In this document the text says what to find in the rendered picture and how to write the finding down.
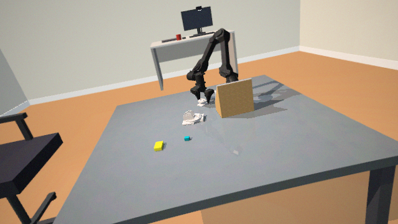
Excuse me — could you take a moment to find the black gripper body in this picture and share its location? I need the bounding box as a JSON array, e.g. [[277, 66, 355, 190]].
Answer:
[[195, 81, 214, 96]]

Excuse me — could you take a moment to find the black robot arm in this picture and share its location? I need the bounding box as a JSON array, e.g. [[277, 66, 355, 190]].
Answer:
[[187, 28, 239, 95]]

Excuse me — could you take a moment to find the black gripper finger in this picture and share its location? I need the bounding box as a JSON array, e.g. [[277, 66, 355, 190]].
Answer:
[[205, 94, 212, 103], [194, 92, 200, 100]]

